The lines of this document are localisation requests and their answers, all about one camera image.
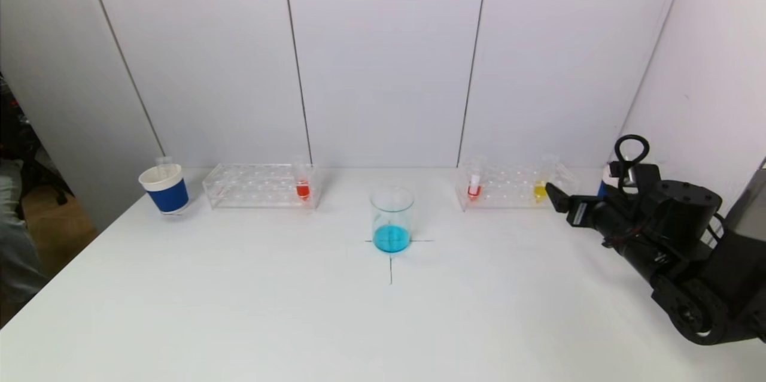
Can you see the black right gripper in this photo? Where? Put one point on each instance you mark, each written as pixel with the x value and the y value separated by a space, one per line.
pixel 577 212

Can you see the test tube with yellow pigment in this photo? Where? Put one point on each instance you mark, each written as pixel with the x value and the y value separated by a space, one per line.
pixel 539 190

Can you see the test tube with blue pigment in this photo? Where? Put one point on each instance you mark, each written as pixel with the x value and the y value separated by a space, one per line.
pixel 164 161

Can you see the clear acrylic test tube rack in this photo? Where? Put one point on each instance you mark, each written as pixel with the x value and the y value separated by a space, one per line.
pixel 508 190
pixel 257 193

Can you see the white-labelled tube with red pigment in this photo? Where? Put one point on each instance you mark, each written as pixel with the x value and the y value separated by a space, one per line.
pixel 473 190

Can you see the clear glass beaker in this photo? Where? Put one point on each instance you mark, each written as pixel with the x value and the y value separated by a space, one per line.
pixel 392 238

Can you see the plain tube with red pigment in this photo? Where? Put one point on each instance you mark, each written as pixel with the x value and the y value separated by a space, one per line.
pixel 303 190

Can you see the blue white paper cup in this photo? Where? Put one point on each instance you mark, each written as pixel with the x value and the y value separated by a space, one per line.
pixel 602 189
pixel 169 197

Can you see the black chair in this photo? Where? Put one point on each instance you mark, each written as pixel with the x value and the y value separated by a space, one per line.
pixel 37 177

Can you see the seated person in grey trousers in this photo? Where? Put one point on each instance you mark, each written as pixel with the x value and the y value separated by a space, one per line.
pixel 17 250

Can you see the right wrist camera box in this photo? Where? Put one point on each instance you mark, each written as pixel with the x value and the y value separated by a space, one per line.
pixel 628 173

